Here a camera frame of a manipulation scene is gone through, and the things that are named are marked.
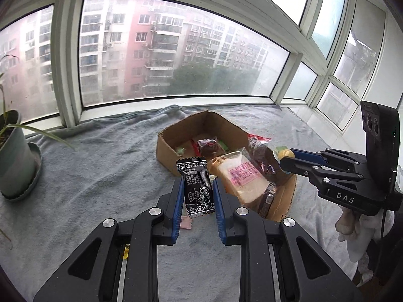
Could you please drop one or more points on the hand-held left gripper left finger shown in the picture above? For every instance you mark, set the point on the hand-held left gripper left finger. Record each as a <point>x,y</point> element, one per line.
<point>178,207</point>

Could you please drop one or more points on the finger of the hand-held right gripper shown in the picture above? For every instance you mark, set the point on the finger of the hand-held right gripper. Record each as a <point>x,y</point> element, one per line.
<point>299,166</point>
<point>307,154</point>

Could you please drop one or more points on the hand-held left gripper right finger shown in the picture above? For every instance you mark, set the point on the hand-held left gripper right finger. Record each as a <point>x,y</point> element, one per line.
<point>220,207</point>

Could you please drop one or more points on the yellow snack packet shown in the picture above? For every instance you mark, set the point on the yellow snack packet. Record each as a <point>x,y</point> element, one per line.
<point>283,153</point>

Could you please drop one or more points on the black white-print snack packet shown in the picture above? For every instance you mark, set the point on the black white-print snack packet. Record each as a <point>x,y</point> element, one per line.
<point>196,185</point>

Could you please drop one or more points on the toast bread packet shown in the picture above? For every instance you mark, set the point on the toast bread packet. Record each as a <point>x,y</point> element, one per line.
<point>242,176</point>

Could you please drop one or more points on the brown cardboard box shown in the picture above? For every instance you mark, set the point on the brown cardboard box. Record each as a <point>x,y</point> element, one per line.
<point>220,129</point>

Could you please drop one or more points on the person's right forearm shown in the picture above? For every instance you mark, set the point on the person's right forearm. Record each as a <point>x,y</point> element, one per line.
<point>390,251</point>

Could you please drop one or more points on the person's right hand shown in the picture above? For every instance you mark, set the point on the person's right hand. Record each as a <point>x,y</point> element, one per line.
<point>352,226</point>

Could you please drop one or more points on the pink snack packet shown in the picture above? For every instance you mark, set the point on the pink snack packet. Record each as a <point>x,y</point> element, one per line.
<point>186,224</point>

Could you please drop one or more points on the clear dark bread packet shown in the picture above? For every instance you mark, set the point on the clear dark bread packet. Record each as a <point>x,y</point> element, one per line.
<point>261,157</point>

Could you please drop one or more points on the brown snack packet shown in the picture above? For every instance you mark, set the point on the brown snack packet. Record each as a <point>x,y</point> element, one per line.
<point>268,198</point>

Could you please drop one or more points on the green candy packet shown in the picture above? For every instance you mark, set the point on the green candy packet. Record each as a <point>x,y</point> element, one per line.
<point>180,151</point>

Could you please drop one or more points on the dark cake clear packet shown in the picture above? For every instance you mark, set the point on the dark cake clear packet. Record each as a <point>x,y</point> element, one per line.
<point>206,146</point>

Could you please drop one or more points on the grey blanket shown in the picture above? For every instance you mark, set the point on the grey blanket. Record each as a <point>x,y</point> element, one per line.
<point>94,179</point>

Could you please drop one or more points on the white framed window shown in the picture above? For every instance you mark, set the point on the white framed window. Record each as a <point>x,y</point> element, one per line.
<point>189,37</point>

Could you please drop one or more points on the potted green plant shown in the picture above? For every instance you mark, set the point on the potted green plant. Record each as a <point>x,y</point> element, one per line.
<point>15,163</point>

